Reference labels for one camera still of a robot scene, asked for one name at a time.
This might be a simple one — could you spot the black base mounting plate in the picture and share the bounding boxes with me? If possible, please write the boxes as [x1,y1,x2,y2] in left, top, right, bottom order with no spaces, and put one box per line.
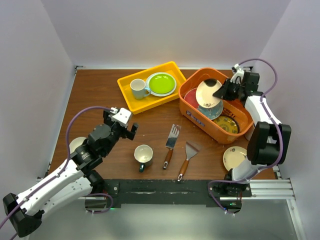
[91,179,252,213]

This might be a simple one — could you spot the yellow patterned plate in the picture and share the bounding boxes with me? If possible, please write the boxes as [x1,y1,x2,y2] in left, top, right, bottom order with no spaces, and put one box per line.
[213,115,240,134]

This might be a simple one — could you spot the white cup green handle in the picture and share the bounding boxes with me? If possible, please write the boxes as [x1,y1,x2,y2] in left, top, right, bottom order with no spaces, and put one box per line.
[134,144,154,173]

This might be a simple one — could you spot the red and teal plate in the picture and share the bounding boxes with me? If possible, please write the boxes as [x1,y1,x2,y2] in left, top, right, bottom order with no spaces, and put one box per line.
[184,88,224,120]

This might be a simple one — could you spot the lime green plate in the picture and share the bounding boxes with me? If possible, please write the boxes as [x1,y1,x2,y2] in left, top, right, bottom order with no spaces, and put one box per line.
[148,73,175,94]

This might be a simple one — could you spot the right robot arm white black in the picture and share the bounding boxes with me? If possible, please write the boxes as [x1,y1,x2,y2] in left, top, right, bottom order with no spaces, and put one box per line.
[208,70,292,197]

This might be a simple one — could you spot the cream plate black mark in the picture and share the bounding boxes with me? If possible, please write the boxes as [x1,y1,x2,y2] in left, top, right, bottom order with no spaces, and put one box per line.
[195,78,222,109]

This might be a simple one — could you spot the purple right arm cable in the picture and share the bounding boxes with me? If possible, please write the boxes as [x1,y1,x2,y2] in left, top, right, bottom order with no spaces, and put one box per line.
[207,58,285,216]

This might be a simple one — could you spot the solid spatula wooden handle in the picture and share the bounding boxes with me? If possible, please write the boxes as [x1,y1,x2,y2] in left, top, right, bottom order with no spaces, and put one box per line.
[177,141,202,182]

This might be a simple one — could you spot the slotted spatula wooden handle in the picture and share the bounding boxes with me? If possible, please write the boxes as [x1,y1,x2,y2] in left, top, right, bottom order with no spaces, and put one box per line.
[162,124,181,170]

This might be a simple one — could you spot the yellow plastic tray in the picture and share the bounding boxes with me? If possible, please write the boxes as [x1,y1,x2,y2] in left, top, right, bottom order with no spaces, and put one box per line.
[117,61,186,114]

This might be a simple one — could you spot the beige purple cup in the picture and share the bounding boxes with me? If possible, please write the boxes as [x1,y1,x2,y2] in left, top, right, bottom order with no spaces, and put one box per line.
[244,128,254,141]

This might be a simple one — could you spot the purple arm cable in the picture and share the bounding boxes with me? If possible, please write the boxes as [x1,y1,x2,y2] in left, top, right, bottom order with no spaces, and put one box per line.
[207,58,285,216]
[0,106,115,240]

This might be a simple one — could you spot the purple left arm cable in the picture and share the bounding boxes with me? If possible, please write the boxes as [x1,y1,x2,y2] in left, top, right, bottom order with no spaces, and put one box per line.
[0,106,115,240]

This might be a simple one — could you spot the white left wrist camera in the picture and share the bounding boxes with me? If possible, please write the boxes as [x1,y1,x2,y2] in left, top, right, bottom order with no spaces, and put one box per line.
[110,107,133,128]

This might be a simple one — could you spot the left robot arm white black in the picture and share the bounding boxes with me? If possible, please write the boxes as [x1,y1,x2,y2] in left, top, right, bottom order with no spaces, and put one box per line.
[1,107,138,238]

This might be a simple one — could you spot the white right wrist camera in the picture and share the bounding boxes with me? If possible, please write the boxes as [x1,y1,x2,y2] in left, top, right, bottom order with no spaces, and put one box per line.
[230,64,245,85]

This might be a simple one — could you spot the orange plastic dish bin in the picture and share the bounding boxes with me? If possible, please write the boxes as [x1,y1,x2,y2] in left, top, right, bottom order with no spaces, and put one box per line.
[178,67,253,144]

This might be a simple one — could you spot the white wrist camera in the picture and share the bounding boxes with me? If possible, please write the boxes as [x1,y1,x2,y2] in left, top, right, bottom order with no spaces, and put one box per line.
[230,64,245,85]
[110,107,133,128]

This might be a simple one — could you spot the small white dish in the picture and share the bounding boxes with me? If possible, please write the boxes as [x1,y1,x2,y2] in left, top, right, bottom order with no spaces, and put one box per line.
[69,136,87,154]

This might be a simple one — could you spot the cream plate small motifs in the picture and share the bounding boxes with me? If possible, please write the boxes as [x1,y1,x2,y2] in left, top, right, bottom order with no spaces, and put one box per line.
[222,146,247,171]

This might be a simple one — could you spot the light blue mug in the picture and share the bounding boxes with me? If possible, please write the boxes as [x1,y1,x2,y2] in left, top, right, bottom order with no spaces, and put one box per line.
[130,78,151,100]

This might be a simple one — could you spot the white scalloped plate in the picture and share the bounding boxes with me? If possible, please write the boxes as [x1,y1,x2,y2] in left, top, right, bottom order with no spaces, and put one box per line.
[146,72,177,97]

